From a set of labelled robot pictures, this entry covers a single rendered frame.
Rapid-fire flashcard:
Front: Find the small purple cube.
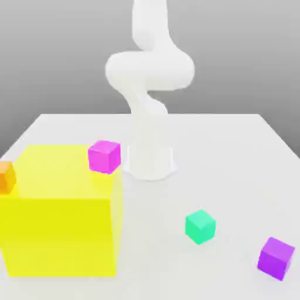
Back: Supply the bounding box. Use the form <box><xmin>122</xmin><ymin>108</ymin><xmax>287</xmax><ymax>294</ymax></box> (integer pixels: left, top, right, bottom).
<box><xmin>257</xmin><ymin>236</ymin><xmax>296</xmax><ymax>282</ymax></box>

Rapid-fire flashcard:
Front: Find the small orange cube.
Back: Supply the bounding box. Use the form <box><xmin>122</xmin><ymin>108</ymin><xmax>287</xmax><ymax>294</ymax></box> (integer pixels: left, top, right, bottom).
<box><xmin>0</xmin><ymin>161</ymin><xmax>18</xmax><ymax>195</ymax></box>

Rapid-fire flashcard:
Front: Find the small magenta cube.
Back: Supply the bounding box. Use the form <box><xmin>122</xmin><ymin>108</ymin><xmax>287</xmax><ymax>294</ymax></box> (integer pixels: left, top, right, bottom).
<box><xmin>87</xmin><ymin>139</ymin><xmax>122</xmax><ymax>175</ymax></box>

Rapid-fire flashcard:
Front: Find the large yellow box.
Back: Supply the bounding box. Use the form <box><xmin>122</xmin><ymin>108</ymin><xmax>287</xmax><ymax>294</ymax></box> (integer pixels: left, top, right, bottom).
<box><xmin>0</xmin><ymin>144</ymin><xmax>124</xmax><ymax>278</ymax></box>

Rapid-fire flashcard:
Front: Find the small green cube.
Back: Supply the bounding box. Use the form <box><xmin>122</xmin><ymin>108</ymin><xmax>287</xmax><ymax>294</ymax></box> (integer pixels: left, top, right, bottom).
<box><xmin>184</xmin><ymin>209</ymin><xmax>217</xmax><ymax>246</ymax></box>

